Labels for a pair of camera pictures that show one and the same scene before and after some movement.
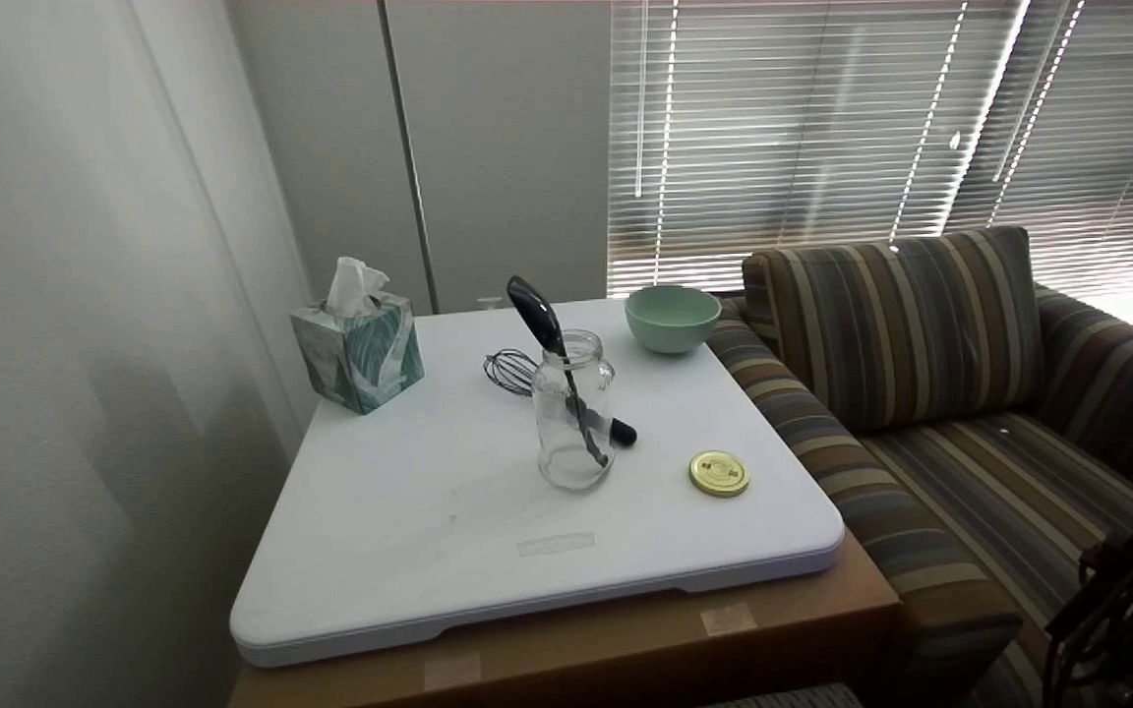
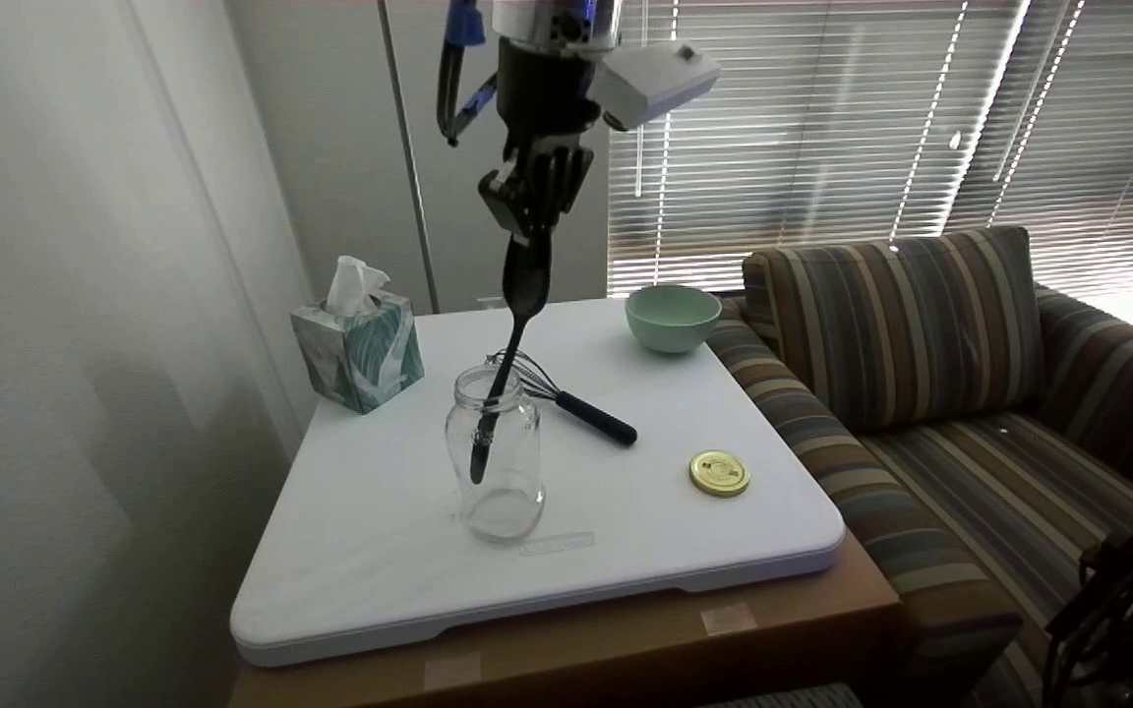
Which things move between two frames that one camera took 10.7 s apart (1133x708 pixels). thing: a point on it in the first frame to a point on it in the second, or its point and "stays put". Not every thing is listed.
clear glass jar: [571, 415] to [495, 449]
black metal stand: [1107, 648] stays put
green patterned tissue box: [361, 349] stays put
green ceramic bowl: [669, 316] stays put
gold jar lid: [722, 472] stays put
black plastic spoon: [528, 302] to [526, 285]
